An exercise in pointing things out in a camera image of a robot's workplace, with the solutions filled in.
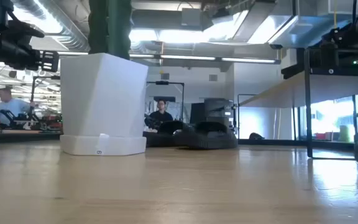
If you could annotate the clear numbered tape label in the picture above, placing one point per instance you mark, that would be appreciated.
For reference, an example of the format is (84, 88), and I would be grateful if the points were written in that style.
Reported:
(102, 146)

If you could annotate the wooden shelf with black frame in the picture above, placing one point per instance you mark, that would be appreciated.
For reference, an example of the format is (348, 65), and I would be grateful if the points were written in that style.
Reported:
(322, 90)

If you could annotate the silver round ceiling duct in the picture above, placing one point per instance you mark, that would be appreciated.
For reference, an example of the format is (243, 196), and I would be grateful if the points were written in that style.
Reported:
(70, 34)

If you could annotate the person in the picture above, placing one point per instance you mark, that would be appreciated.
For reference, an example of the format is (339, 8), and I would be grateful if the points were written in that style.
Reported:
(162, 116)
(9, 107)

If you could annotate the black equipment cabinet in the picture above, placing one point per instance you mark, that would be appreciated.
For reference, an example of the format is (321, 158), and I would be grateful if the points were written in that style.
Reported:
(216, 107)

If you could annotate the black metal frame stand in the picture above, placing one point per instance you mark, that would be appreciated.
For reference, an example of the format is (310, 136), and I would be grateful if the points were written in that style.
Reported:
(172, 82)

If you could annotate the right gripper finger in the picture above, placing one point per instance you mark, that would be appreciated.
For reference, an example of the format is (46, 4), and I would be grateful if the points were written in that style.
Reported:
(294, 71)

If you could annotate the yellow-green cylinder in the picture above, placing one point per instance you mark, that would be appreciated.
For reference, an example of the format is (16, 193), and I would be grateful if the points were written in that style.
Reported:
(345, 133)

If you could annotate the silver rectangular ceiling duct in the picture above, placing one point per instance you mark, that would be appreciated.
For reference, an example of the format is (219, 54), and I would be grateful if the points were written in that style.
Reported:
(275, 28)

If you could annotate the background robot workstation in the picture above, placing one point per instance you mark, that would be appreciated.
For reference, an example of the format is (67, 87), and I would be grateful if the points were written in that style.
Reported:
(51, 123)

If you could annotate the white angular plant pot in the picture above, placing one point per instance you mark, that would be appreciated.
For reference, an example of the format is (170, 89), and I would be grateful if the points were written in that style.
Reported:
(104, 99)

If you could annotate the green cactus plant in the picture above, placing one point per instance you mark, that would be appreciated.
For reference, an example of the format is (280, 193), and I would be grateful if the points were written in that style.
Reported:
(110, 28)

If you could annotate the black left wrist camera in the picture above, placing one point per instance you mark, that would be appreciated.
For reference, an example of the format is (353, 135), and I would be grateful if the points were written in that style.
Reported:
(23, 29)

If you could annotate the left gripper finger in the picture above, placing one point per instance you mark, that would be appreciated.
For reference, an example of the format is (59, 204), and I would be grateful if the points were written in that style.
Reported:
(50, 61)

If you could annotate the long ceiling light strip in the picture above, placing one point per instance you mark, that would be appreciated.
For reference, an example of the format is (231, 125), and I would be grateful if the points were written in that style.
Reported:
(188, 58)
(247, 60)

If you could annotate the red box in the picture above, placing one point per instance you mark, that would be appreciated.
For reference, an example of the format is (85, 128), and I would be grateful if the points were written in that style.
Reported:
(321, 136)

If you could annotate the black floor bag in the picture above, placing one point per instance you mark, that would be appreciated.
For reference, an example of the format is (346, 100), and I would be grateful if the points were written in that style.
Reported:
(256, 136)

